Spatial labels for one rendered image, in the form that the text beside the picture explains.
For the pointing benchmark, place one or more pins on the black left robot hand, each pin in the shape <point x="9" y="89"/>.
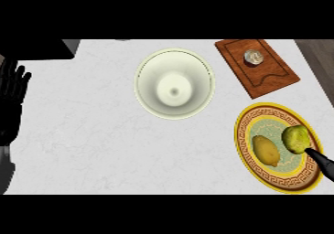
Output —
<point x="7" y="100"/>

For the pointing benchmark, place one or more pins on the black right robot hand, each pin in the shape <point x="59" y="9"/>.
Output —
<point x="326" y="166"/>

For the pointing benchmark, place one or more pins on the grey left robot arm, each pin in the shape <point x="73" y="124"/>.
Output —
<point x="3" y="170"/>

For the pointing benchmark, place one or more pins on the green pear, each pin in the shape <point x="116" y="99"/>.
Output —
<point x="296" y="139"/>

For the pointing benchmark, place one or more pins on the yellow patterned plate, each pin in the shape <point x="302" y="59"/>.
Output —
<point x="279" y="147"/>

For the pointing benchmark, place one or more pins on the white bowl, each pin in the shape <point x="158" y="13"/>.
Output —
<point x="174" y="83"/>

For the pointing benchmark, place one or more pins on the yellow lemon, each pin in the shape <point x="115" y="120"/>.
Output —
<point x="267" y="150"/>

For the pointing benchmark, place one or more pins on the black appliance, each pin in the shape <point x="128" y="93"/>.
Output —
<point x="32" y="48"/>

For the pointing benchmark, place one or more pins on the brown wooden cutting board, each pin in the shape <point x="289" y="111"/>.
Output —
<point x="258" y="68"/>

